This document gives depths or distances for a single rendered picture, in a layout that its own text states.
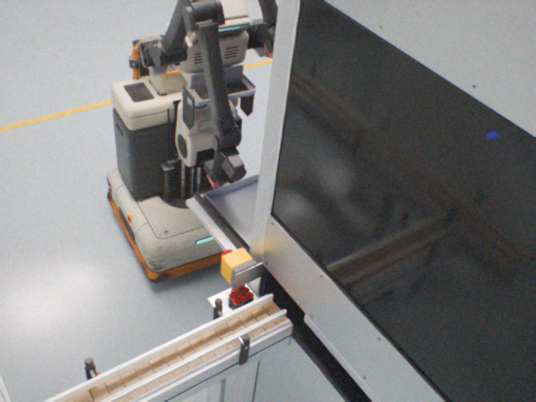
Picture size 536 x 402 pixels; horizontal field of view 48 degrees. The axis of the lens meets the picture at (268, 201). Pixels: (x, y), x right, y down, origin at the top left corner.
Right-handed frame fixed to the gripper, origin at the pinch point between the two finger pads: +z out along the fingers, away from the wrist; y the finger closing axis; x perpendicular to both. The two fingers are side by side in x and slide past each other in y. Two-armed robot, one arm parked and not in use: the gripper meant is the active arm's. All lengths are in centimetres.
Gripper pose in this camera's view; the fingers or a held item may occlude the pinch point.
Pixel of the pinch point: (215, 187)
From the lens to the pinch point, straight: 206.1
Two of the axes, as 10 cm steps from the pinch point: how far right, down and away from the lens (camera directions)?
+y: 5.4, 7.2, -4.4
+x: 8.1, -3.1, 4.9
